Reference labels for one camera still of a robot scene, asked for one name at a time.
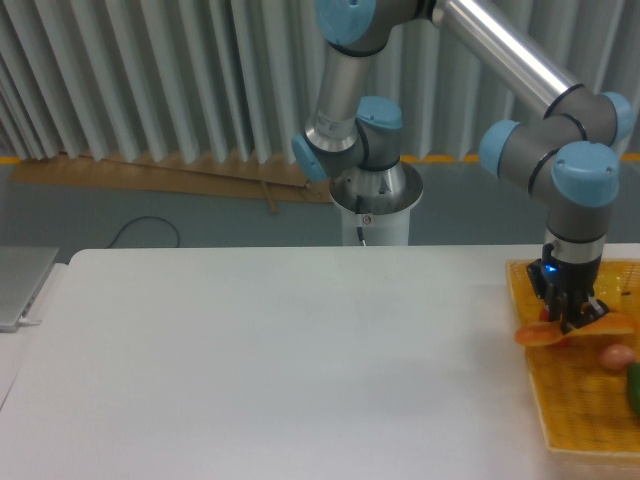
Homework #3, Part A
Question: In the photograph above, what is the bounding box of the brown cardboard sheet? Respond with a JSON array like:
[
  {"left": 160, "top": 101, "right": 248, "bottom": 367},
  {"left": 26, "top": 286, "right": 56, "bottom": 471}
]
[{"left": 11, "top": 149, "right": 331, "bottom": 213}]

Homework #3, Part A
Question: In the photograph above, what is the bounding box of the orange baguette bread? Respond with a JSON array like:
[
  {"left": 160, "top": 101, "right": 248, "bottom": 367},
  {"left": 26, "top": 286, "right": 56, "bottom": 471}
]
[{"left": 513, "top": 312, "right": 639, "bottom": 347}]

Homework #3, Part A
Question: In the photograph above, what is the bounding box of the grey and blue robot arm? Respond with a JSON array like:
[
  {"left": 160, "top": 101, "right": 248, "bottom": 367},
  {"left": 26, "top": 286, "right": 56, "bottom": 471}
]
[{"left": 291, "top": 1, "right": 635, "bottom": 345}]

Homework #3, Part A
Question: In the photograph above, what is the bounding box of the green vegetable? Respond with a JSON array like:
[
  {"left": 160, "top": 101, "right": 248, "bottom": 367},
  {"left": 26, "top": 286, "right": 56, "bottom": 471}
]
[{"left": 626, "top": 362, "right": 640, "bottom": 417}]

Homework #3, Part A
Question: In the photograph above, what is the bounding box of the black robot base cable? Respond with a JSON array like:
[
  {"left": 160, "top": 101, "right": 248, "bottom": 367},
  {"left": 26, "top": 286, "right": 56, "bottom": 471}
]
[{"left": 354, "top": 195, "right": 370, "bottom": 247}]

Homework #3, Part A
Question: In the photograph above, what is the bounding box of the yellow woven basket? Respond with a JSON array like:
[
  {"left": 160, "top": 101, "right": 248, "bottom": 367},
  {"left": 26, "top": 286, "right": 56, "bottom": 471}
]
[{"left": 506, "top": 259, "right": 639, "bottom": 460}]

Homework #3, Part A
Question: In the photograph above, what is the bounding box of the silver laptop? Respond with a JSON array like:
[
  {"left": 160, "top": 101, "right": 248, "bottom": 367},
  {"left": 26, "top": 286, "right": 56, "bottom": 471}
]
[{"left": 1, "top": 246, "right": 59, "bottom": 333}]

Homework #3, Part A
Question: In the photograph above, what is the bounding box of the pink egg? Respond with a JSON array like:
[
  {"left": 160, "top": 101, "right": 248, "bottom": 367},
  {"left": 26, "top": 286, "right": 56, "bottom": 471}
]
[{"left": 599, "top": 344, "right": 637, "bottom": 371}]

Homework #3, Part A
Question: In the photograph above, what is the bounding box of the yellow bell pepper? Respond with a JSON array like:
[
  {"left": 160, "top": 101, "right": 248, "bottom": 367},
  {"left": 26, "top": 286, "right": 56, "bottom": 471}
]
[{"left": 594, "top": 270, "right": 631, "bottom": 310}]

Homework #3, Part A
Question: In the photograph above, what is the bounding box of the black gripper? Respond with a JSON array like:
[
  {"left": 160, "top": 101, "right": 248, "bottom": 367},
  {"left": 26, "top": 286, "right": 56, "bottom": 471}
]
[{"left": 526, "top": 242, "right": 609, "bottom": 334}]

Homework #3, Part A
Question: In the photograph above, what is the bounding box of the black floor cable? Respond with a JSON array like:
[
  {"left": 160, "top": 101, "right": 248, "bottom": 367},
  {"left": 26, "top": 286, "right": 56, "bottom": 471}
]
[{"left": 102, "top": 215, "right": 180, "bottom": 249}]

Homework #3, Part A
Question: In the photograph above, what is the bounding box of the white laptop cable plug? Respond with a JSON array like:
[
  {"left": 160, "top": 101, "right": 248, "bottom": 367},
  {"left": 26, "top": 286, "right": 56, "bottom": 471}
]
[{"left": 18, "top": 317, "right": 42, "bottom": 327}]

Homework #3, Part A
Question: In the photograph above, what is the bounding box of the red bell pepper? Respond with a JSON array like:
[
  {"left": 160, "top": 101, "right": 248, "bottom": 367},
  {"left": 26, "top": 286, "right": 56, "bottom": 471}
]
[{"left": 538, "top": 307, "right": 571, "bottom": 348}]

